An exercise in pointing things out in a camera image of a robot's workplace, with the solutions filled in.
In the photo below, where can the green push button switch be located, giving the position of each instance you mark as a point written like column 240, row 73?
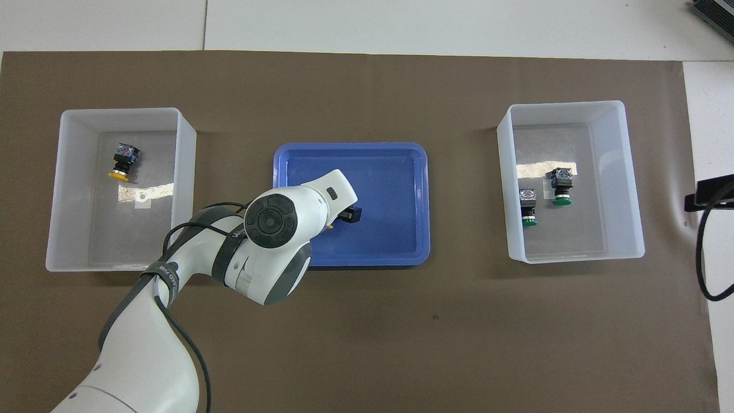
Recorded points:
column 562, row 183
column 528, row 209

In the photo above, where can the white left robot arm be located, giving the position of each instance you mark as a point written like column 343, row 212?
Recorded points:
column 132, row 355

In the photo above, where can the blue plastic tray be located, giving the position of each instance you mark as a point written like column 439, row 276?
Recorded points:
column 390, row 241

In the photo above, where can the translucent white plastic box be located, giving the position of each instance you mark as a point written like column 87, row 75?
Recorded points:
column 608, row 172
column 74, row 229

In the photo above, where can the brown paper table mat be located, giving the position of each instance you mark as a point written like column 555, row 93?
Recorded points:
column 367, row 344

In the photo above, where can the dark grey ribbed device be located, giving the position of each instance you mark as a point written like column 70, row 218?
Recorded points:
column 717, row 14

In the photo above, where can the white sticker label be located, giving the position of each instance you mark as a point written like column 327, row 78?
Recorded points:
column 142, row 201

